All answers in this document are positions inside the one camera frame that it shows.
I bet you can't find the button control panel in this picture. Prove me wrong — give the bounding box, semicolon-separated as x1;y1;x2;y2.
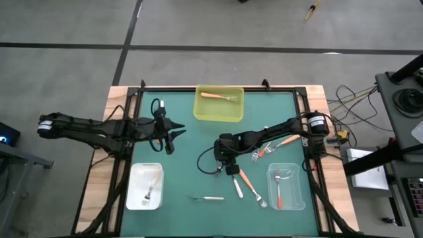
401;177;423;219

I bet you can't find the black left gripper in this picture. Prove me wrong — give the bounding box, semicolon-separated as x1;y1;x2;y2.
150;114;187;155

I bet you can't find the green table mat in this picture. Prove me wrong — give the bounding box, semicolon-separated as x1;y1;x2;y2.
119;89;320;237

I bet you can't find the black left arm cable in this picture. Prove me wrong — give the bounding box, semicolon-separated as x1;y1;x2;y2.
149;97;167;153

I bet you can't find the clear plastic bin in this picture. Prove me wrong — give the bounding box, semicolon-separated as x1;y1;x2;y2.
266;162;306;211

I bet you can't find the yellow hanging cable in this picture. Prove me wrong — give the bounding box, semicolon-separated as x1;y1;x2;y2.
305;0;323;21

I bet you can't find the white box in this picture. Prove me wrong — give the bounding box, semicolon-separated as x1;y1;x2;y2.
346;147;390;191

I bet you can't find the black support bar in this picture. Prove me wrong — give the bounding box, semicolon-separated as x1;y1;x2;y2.
342;138;403;178

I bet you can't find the coiled black cable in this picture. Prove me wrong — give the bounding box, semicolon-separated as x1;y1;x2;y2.
393;88;423;119

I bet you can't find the white plastic bin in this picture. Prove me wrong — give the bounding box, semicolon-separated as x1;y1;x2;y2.
124;162;165;212

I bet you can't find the black device with blue light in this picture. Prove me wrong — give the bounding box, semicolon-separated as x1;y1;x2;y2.
0;121;21;148

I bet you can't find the yellow floor cable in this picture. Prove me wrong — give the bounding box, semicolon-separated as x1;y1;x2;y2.
328;86;378;114

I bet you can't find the black pole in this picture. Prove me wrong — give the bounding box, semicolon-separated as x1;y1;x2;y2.
389;54;423;85

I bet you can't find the grey equipment cart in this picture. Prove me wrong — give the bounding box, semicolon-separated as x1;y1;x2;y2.
374;71;423;163

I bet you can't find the yellow plastic bin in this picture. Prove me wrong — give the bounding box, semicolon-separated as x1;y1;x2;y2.
193;85;245;123

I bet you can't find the black metal table frame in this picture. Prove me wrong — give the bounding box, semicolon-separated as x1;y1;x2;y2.
71;78;361;238

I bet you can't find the black floor cable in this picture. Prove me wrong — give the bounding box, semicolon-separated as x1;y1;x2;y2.
327;84;395;133

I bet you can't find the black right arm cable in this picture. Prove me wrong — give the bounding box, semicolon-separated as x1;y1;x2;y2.
196;146;223;175

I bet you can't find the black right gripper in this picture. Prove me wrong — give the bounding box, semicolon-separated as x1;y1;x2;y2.
213;134;241;177

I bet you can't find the grey side table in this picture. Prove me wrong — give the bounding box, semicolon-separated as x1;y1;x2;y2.
0;141;56;229

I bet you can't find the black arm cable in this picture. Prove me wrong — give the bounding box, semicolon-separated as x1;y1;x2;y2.
196;146;223;175
149;97;167;153

